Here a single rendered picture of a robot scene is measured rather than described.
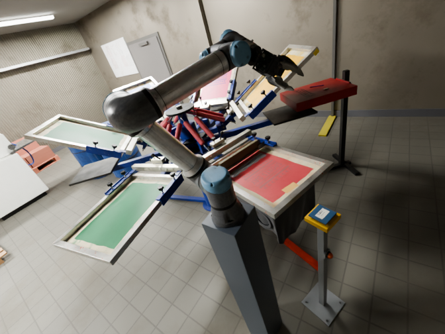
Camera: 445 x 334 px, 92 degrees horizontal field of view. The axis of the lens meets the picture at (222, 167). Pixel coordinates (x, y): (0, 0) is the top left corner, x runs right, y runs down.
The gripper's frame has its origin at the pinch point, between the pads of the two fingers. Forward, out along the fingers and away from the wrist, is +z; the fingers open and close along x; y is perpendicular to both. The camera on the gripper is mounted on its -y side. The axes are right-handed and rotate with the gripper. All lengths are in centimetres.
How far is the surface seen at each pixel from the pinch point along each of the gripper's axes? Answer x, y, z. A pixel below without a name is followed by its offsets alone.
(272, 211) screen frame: -61, -31, 17
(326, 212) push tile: -45, -42, 36
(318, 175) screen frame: -40, -64, 19
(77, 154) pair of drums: -299, -68, -326
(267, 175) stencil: -61, -61, -6
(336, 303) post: -114, -89, 86
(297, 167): -48, -73, 4
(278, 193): -60, -48, 10
